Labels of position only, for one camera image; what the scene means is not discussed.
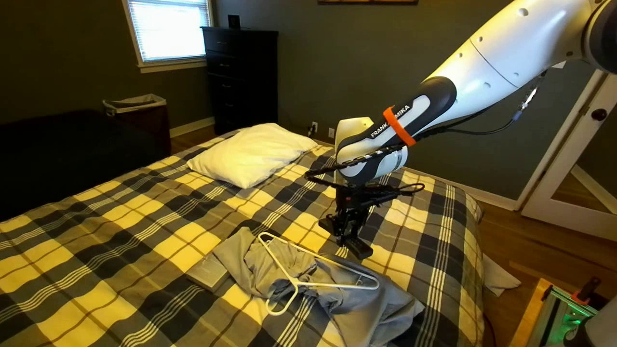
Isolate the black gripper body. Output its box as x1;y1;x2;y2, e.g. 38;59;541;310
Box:
317;183;389;240

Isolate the grey rounded robot base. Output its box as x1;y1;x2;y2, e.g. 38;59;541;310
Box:
582;300;617;347

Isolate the orange band on arm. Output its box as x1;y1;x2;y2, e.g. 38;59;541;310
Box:
381;104;418;148

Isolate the grey cloth garment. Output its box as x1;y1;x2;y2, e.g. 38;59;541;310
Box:
184;225;425;347

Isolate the white plastic clothes hanger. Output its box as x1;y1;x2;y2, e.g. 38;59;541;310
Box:
256;231;381;318

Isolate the white pillow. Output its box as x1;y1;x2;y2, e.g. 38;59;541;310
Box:
184;121;319;190

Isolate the white cloth on floor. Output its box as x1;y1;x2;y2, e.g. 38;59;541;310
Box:
479;252;522;298

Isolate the tall black dresser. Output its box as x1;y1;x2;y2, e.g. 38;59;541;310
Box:
200;25;281;136

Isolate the light wooden board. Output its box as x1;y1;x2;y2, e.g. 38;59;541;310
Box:
508;275;555;347

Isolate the green metal device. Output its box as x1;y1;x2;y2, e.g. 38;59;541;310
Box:
530;285;601;347

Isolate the plaid bed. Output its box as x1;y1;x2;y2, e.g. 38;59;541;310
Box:
0;127;487;347

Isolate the dark laundry hamper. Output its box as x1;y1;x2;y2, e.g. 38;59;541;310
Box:
100;92;173;156

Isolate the white framed window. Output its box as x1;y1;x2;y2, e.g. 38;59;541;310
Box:
119;0;215;75

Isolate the black low furniture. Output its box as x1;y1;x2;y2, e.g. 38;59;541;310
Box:
0;107;173;223

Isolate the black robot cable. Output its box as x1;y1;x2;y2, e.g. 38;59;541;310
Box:
302;65;547;198

